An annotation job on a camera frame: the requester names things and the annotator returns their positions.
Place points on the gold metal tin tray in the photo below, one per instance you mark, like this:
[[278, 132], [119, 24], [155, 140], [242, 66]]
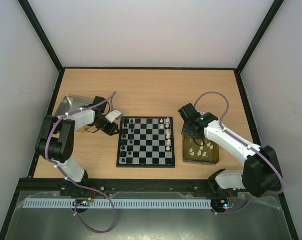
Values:
[[198, 151]]

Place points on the silver metal tin tray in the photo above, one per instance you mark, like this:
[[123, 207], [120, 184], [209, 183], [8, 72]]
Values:
[[72, 103]]

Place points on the black white chess board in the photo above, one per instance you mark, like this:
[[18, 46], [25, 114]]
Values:
[[146, 142]]

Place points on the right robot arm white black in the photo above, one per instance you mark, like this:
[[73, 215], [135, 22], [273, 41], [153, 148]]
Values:
[[257, 175]]

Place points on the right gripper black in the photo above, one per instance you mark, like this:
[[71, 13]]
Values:
[[190, 131]]

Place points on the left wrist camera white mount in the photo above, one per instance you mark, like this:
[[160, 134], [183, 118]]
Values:
[[114, 115]]

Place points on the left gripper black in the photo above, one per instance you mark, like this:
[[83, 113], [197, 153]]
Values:
[[111, 130]]

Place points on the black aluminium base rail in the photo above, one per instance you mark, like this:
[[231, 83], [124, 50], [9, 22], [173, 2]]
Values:
[[196, 187]]

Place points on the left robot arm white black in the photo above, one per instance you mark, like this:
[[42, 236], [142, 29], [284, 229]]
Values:
[[55, 141]]

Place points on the light blue slotted cable duct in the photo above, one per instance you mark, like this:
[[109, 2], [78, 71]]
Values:
[[63, 203]]

